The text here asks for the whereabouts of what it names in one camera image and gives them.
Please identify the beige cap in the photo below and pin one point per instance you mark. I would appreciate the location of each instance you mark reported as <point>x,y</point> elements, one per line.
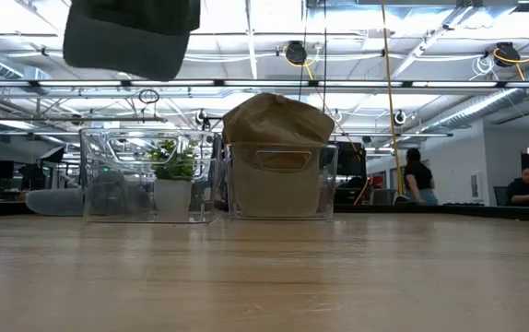
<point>276,124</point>

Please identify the grey cap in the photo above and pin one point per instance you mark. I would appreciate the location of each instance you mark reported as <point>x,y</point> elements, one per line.
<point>126,46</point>

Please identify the clear plastic bin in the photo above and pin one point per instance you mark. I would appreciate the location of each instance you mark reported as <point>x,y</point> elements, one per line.
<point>331,203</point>
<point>108,203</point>

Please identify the small black ceiling reel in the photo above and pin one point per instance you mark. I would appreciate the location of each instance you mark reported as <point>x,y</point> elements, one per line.
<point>399,118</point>
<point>201,117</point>

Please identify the long ceiling light strip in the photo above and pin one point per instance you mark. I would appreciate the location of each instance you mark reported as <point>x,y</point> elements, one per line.
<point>246,83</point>

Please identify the green plant in white pot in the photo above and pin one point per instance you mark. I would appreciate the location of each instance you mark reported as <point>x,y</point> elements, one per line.
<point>172,198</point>

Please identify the person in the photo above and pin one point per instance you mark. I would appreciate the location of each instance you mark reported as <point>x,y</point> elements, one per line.
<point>527,189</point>
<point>419,177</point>

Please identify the grey rounded object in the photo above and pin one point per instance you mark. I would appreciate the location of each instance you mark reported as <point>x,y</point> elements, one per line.
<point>55,203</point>

